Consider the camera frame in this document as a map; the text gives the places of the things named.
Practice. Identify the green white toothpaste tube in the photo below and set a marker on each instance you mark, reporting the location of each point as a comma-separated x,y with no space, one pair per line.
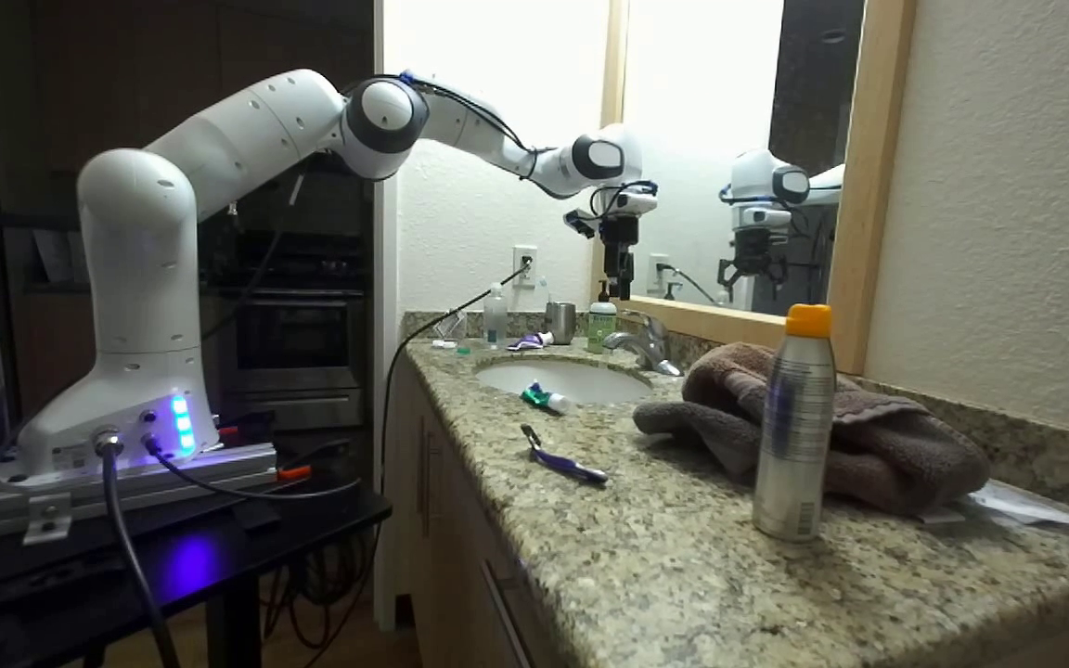
541,400

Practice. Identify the black robot table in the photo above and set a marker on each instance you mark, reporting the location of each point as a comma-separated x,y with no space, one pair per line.
187,557

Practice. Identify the chrome faucet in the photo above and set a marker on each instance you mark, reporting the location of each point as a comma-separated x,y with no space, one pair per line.
647,346

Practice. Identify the wood framed mirror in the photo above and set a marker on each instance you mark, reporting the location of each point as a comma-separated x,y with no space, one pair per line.
882,187

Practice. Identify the beige vanity cabinet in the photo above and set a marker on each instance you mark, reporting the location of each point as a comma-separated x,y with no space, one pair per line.
448,533

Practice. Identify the clear plastic water bottle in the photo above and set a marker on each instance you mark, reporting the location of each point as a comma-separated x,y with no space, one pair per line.
495,322

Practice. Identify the dark equipment rack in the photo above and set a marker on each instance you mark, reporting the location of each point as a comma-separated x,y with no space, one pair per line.
298,334

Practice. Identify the silver spray bottle orange cap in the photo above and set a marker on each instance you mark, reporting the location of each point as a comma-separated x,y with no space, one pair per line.
795,432

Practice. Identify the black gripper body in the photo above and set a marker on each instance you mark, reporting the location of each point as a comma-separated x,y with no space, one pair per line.
622,234

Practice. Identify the metal toothbrush cup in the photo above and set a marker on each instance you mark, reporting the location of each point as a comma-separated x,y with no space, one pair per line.
560,325

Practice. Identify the orange clamp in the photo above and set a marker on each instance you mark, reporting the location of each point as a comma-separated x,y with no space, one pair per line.
294,471

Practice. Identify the purple packet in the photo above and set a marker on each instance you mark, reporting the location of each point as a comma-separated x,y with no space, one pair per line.
531,338

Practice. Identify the white wall outlet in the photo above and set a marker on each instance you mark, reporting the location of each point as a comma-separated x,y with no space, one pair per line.
523,252

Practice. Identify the brown folded towel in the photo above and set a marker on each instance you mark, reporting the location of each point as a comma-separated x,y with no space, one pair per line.
893,456

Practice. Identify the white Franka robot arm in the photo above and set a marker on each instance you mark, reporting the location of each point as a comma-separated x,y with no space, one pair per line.
138,271

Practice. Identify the green soap pump bottle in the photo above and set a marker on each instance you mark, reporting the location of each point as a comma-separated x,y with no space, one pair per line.
601,327

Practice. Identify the white oval sink basin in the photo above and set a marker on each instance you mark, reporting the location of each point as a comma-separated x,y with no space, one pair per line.
564,380

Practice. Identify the white door frame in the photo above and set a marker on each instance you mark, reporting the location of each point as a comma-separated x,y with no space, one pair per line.
387,187

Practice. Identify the aluminium mounting rail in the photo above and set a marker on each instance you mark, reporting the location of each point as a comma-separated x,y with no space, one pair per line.
187,475

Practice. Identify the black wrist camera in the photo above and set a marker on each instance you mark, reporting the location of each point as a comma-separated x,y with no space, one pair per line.
579,223

